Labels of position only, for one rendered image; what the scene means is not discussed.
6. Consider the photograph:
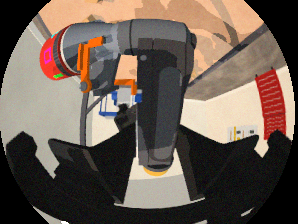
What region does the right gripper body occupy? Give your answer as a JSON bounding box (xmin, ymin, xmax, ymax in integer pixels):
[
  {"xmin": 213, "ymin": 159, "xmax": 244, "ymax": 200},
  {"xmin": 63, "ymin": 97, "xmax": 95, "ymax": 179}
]
[{"xmin": 114, "ymin": 112, "xmax": 131, "ymax": 132}]

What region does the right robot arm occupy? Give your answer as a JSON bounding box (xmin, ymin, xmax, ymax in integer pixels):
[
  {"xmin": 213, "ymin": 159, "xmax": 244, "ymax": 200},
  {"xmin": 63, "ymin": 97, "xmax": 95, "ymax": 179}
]
[{"xmin": 117, "ymin": 104, "xmax": 136, "ymax": 158}]

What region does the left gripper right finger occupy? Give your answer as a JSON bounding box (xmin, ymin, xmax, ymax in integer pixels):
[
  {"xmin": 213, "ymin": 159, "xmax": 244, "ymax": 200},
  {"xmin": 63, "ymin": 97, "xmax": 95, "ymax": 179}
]
[{"xmin": 175, "ymin": 124, "xmax": 259, "ymax": 201}]

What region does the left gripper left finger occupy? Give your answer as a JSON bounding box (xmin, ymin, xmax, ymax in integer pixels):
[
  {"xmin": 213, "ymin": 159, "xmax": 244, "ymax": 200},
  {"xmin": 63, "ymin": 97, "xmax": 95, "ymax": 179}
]
[{"xmin": 48, "ymin": 122, "xmax": 137, "ymax": 205}]

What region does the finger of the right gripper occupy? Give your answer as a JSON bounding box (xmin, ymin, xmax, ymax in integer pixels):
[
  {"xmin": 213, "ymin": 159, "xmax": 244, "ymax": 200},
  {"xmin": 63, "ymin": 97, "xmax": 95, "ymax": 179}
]
[{"xmin": 125, "ymin": 104, "xmax": 136, "ymax": 124}]

